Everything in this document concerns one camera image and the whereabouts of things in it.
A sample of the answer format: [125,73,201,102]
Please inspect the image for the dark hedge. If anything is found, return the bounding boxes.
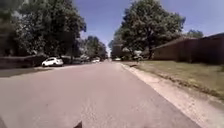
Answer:
[0,54,48,70]

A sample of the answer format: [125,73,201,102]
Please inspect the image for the white car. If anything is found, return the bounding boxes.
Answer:
[41,56,65,68]

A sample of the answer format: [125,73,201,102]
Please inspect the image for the row of trees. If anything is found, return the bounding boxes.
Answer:
[0,0,108,64]

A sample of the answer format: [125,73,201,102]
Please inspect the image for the large leafy tree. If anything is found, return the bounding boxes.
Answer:
[108,0,187,61]

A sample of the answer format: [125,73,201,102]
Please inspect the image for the grass verge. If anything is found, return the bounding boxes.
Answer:
[123,59,224,101]

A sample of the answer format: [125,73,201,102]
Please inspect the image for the brown brick building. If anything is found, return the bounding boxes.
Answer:
[151,32,224,65]

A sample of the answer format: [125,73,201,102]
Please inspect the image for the grey asphalt road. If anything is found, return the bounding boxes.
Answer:
[0,60,204,128]

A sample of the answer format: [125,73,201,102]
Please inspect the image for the robot's own part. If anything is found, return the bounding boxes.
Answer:
[73,121,83,128]

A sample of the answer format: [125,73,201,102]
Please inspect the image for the pale concrete roadside strip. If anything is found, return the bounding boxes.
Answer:
[119,62,224,128]

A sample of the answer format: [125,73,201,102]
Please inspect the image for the pale car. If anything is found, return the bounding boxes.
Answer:
[91,58,101,64]

